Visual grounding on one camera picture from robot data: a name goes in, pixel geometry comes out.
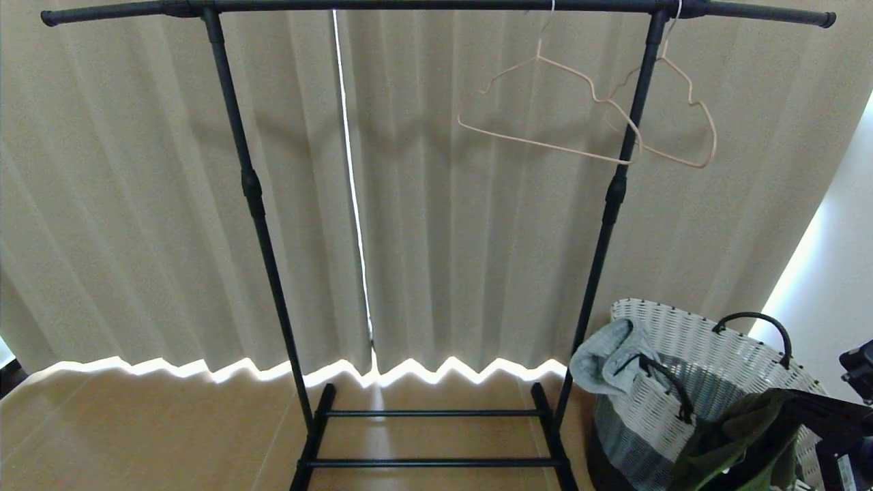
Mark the white laundry basket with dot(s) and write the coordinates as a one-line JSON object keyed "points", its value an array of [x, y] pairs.
{"points": [[682, 341]]}

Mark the black clothes rack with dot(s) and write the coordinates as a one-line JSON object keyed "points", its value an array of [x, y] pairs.
{"points": [[252, 184]]}

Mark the pink clothes hanger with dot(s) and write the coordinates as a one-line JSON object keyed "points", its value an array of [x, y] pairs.
{"points": [[539, 48], [660, 51]]}

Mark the green printed shirt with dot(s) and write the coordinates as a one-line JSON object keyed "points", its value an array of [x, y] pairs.
{"points": [[723, 443]]}

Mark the pale grey garment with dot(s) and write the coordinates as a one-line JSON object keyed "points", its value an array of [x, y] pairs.
{"points": [[607, 361]]}

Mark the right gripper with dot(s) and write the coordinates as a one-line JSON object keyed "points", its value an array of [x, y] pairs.
{"points": [[846, 470]]}

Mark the beige curtain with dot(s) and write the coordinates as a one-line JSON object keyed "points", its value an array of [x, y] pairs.
{"points": [[436, 273]]}

